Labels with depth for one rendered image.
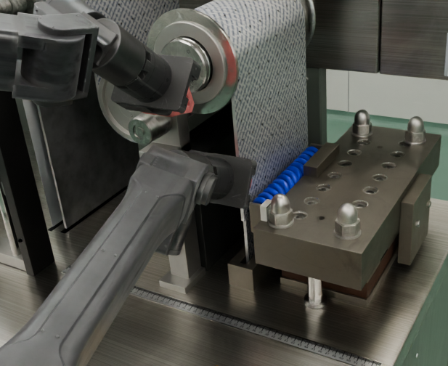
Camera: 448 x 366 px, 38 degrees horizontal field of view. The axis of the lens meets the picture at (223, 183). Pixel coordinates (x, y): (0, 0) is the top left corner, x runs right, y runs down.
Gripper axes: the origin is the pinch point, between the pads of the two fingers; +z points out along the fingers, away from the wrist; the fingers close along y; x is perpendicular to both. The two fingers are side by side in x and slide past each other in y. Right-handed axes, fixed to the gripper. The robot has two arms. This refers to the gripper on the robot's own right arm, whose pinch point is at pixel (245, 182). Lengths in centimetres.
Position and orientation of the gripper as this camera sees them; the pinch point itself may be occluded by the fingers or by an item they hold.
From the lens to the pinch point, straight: 96.4
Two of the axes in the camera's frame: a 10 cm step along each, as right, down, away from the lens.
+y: 8.6, 1.7, -4.8
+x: 1.8, -9.8, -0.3
